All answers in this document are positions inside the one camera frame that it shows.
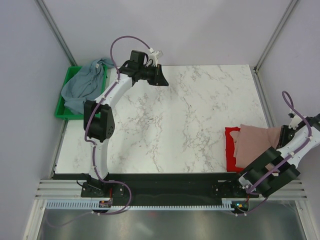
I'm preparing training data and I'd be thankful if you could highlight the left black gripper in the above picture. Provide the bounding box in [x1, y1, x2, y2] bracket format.
[139, 64, 169, 87]

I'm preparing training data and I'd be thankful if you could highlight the pink t shirt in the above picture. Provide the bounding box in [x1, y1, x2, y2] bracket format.
[230, 124, 281, 169]

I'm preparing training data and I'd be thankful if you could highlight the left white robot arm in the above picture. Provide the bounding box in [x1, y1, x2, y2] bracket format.
[81, 48, 169, 198]

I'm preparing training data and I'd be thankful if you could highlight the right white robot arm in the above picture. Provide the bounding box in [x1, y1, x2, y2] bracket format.
[229, 115, 320, 198]

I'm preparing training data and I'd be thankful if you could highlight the folded red t shirt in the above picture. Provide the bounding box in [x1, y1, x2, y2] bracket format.
[224, 127, 243, 173]

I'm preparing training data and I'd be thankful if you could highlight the grey-blue t shirt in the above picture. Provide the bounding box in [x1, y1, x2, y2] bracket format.
[61, 58, 114, 115]

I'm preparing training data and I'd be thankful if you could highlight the green plastic bin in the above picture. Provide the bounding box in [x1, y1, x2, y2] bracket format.
[54, 64, 108, 121]

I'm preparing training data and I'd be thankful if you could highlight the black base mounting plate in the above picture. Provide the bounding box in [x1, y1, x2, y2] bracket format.
[81, 173, 247, 206]

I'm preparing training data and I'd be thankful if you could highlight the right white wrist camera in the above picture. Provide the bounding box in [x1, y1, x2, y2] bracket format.
[288, 114, 302, 130]

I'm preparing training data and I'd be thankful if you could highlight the right aluminium corner post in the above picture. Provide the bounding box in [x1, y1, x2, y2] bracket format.
[252, 0, 301, 73]

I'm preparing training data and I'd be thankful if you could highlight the aluminium corner post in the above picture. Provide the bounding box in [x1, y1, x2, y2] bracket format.
[34, 0, 78, 66]
[252, 0, 301, 73]

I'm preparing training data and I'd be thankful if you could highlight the aluminium rail frame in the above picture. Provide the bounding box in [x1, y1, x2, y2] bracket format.
[23, 174, 307, 240]

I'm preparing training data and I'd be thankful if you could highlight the right white cable duct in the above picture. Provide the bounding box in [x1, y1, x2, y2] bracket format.
[126, 198, 234, 211]

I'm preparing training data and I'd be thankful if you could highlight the white cable duct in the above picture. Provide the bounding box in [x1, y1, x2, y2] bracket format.
[45, 199, 113, 210]
[126, 198, 234, 211]

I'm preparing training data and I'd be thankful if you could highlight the left aluminium corner post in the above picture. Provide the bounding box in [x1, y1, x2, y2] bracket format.
[34, 0, 78, 66]

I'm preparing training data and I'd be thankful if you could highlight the left white cable duct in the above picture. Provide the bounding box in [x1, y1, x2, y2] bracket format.
[45, 199, 113, 210]

